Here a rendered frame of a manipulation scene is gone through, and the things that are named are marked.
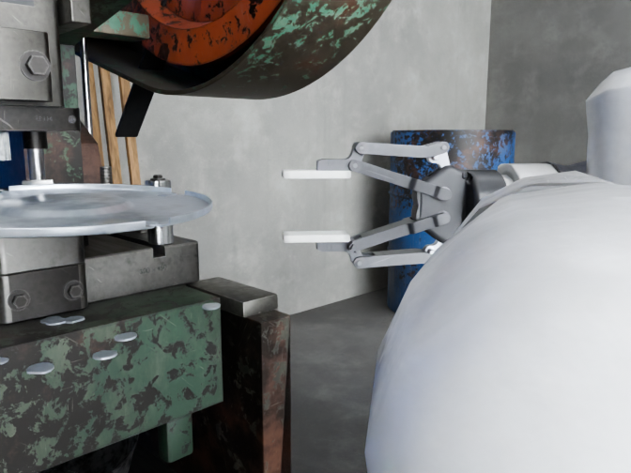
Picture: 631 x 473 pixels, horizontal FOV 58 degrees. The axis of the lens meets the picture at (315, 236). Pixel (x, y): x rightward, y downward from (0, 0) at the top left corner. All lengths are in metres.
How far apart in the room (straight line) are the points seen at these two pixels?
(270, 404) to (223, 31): 0.57
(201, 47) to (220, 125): 1.44
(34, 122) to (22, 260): 0.19
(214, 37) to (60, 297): 0.48
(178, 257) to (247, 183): 1.72
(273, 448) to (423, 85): 2.85
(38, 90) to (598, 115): 0.61
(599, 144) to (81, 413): 0.60
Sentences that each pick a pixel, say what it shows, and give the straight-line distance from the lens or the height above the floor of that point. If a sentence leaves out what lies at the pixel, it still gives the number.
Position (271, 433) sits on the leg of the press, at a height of 0.46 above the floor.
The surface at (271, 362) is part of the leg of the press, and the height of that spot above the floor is 0.56.
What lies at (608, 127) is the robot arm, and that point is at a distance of 0.59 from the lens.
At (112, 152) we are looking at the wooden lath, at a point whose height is 0.80.
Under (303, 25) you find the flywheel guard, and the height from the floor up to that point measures 1.00.
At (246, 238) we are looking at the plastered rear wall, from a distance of 2.55.
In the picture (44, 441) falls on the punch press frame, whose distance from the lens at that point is 0.71.
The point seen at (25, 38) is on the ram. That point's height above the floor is 0.96.
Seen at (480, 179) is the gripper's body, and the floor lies 0.81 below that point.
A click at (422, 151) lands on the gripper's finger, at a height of 0.84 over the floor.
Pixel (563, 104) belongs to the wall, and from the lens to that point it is 3.83.
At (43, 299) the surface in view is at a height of 0.67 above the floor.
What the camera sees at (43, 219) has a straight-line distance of 0.56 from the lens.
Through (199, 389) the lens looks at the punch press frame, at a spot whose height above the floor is 0.53.
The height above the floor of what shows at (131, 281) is 0.66.
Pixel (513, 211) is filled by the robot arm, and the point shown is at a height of 0.83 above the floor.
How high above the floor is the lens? 0.85
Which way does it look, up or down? 10 degrees down
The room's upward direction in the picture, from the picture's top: straight up
